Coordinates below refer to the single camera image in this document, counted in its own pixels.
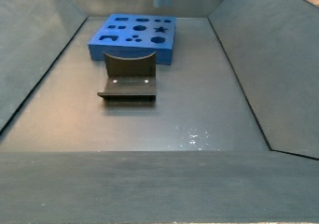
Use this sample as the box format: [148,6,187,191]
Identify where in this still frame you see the blue shape-sorting fixture block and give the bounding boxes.
[87,14,176,65]

